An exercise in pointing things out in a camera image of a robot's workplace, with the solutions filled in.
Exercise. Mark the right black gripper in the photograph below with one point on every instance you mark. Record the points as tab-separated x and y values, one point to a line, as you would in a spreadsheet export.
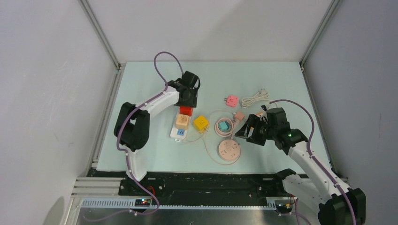
254	122

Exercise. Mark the pink round power strip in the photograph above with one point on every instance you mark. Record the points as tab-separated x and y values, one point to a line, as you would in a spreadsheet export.
229	150

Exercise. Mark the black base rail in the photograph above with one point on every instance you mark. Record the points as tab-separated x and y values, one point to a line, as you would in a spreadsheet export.
202	189

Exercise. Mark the pink square plug adapter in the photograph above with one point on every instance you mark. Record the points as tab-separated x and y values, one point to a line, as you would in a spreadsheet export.
231	101

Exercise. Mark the teal cube socket adapter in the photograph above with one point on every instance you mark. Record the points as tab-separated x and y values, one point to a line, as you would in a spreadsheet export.
223	126

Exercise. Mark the beige cube plug adapter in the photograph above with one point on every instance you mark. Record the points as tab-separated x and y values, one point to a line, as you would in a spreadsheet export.
182	121

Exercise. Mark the yellow cube socket adapter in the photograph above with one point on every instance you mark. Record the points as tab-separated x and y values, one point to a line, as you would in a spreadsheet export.
201	124

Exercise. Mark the light green table mat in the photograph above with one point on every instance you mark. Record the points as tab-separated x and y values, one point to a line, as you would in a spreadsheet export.
284	82

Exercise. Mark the red cube socket adapter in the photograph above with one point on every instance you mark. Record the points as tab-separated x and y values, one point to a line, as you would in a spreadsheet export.
186	110

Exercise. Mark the white multicolour power strip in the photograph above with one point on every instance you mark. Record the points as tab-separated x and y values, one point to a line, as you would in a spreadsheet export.
178	134

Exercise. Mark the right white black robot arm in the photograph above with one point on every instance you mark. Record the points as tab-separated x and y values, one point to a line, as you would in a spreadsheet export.
334	201

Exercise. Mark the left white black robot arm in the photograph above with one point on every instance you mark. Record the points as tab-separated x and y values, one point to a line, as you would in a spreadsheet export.
132	127

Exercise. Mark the small pink plug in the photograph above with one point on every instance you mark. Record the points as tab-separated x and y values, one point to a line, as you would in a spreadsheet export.
238	117

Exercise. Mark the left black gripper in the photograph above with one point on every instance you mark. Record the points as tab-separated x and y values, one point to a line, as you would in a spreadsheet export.
193	101

